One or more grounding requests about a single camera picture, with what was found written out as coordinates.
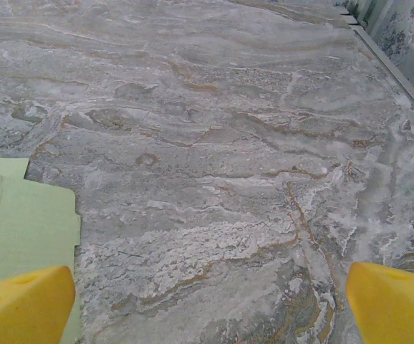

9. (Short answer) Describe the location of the light green paper box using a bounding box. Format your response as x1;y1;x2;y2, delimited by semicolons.
0;156;83;344

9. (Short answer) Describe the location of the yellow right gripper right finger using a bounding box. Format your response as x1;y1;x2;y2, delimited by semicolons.
346;260;414;344

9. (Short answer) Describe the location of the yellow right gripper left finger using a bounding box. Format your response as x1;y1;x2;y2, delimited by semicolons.
0;264;77;344

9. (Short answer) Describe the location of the aluminium table edge rail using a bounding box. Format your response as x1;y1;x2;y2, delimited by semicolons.
335;0;414;127

